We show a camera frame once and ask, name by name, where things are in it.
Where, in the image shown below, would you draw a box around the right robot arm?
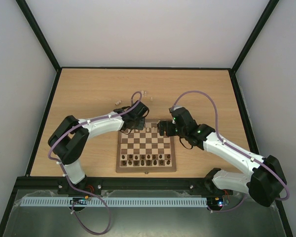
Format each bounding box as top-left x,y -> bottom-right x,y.
157,106 -> 287,207

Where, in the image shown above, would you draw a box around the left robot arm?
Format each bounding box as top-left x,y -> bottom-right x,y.
47,101 -> 149,185

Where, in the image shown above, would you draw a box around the wooden chess board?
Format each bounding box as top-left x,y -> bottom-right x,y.
116,118 -> 177,173

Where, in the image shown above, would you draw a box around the black aluminium rail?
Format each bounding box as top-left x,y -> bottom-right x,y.
16,176 -> 237,191

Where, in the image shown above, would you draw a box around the white slotted cable duct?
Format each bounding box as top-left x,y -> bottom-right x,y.
20,197 -> 208,207

